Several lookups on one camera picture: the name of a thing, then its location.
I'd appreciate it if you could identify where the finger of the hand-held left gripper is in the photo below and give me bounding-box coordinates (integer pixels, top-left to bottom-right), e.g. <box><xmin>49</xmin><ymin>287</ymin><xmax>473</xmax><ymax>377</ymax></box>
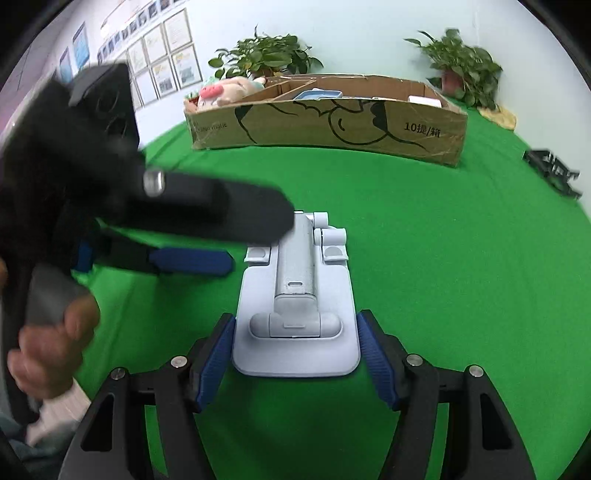
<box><xmin>76</xmin><ymin>231</ymin><xmax>234</xmax><ymax>278</ymax></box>
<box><xmin>139</xmin><ymin>168</ymin><xmax>296</xmax><ymax>243</ymax></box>

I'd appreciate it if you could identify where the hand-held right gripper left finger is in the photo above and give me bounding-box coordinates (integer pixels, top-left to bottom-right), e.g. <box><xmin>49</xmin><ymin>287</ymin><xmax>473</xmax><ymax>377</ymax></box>
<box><xmin>58</xmin><ymin>312</ymin><xmax>237</xmax><ymax>480</ymax></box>

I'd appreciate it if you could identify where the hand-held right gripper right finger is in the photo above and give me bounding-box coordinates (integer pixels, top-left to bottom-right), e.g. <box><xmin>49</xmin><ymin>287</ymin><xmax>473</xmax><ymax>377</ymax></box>
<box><xmin>356</xmin><ymin>309</ymin><xmax>536</xmax><ymax>480</ymax></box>

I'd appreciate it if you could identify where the white folding phone stand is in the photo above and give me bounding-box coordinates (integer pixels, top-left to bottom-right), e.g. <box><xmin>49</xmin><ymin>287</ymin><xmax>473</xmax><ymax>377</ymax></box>
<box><xmin>231</xmin><ymin>211</ymin><xmax>362</xmax><ymax>379</ymax></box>

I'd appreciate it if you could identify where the pink pig plush toy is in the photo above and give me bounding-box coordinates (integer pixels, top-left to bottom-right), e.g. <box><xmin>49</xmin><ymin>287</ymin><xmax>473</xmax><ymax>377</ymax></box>
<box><xmin>185</xmin><ymin>76</ymin><xmax>267</xmax><ymax>112</ymax></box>

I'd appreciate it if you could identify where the large cardboard box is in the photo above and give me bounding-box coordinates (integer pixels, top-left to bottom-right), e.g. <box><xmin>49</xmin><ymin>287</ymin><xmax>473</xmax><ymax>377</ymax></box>
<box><xmin>184</xmin><ymin>74</ymin><xmax>469</xmax><ymax>168</ymax></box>

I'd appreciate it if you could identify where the narrow cardboard box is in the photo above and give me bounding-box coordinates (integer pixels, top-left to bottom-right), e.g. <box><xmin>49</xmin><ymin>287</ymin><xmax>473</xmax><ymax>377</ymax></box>
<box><xmin>240</xmin><ymin>76</ymin><xmax>319</xmax><ymax>104</ymax></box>

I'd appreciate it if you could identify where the light blue phone case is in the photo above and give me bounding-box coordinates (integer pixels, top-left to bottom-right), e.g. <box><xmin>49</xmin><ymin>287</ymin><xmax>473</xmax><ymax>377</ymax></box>
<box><xmin>294</xmin><ymin>89</ymin><xmax>343</xmax><ymax>101</ymax></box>

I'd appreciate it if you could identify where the person's left forearm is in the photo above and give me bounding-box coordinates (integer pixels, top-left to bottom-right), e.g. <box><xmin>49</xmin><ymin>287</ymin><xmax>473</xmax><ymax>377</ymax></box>
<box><xmin>25</xmin><ymin>383</ymin><xmax>93</xmax><ymax>446</ymax></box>

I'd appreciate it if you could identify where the person's left hand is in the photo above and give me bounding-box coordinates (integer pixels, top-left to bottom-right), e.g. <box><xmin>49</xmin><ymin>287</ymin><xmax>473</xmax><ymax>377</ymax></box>
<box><xmin>7</xmin><ymin>295</ymin><xmax>102</xmax><ymax>400</ymax></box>

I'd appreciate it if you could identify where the blue notice poster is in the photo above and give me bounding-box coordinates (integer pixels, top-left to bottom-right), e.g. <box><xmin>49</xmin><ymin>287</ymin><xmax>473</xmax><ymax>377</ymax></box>
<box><xmin>58</xmin><ymin>46</ymin><xmax>75</xmax><ymax>81</ymax></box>
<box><xmin>73</xmin><ymin>22</ymin><xmax>90</xmax><ymax>70</ymax></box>

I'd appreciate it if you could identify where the green tablecloth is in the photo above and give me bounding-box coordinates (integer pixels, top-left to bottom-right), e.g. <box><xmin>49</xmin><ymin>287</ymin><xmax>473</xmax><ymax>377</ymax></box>
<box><xmin>69</xmin><ymin>108</ymin><xmax>591</xmax><ymax>480</ymax></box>

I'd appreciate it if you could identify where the row of portrait photos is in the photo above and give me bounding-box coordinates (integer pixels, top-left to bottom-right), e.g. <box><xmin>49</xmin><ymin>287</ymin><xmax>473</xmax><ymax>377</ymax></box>
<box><xmin>98</xmin><ymin>0</ymin><xmax>185</xmax><ymax>63</ymax></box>

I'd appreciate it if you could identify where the potted green plant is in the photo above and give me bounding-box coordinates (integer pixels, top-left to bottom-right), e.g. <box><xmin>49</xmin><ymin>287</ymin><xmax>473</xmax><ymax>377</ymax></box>
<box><xmin>208</xmin><ymin>25</ymin><xmax>324</xmax><ymax>81</ymax></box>
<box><xmin>404</xmin><ymin>28</ymin><xmax>504</xmax><ymax>109</ymax></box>

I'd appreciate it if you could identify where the black plastic holder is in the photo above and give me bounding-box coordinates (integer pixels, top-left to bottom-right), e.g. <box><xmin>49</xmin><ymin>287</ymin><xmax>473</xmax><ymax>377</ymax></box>
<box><xmin>523</xmin><ymin>148</ymin><xmax>581</xmax><ymax>200</ymax></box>

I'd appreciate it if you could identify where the yellow cloth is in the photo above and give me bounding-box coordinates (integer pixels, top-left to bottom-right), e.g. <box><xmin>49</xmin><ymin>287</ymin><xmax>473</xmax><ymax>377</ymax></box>
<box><xmin>478</xmin><ymin>105</ymin><xmax>518</xmax><ymax>131</ymax></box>

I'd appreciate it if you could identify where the wall of framed certificates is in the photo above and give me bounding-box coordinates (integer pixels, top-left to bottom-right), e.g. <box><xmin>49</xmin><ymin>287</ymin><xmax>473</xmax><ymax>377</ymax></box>
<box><xmin>97</xmin><ymin>7</ymin><xmax>204</xmax><ymax>109</ymax></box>

